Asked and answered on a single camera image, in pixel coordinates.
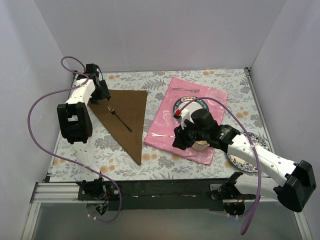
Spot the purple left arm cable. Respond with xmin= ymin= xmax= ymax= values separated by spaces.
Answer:
xmin=27 ymin=56 xmax=123 ymax=223

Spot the green rimmed white plate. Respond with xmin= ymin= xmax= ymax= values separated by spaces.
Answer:
xmin=172 ymin=96 xmax=210 ymax=115

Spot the pink floral placemat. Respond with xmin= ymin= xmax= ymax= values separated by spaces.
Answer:
xmin=144 ymin=77 xmax=228 ymax=165

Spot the silver fork on placemat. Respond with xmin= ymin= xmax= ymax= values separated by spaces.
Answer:
xmin=172 ymin=88 xmax=201 ymax=93

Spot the brown cloth napkin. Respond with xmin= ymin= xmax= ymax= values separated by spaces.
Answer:
xmin=88 ymin=90 xmax=148 ymax=165

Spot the silver spoon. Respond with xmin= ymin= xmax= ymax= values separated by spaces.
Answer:
xmin=151 ymin=133 xmax=175 ymax=138

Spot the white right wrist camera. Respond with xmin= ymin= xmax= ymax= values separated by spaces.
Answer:
xmin=173 ymin=108 xmax=194 ymax=130

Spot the aluminium table frame rail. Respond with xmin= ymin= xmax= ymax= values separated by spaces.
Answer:
xmin=21 ymin=66 xmax=313 ymax=240

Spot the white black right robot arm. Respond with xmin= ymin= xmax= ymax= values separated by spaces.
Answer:
xmin=172 ymin=109 xmax=317 ymax=213

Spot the cream mug dark rim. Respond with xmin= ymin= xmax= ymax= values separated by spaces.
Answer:
xmin=191 ymin=140 xmax=209 ymax=152

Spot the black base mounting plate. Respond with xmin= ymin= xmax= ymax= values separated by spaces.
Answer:
xmin=77 ymin=178 xmax=257 ymax=213

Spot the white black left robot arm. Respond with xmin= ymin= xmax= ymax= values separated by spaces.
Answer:
xmin=57 ymin=63 xmax=111 ymax=200

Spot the blue floral white plate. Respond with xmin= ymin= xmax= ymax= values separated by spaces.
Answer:
xmin=227 ymin=132 xmax=270 ymax=174

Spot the dark fork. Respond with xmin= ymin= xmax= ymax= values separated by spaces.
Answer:
xmin=107 ymin=105 xmax=133 ymax=133

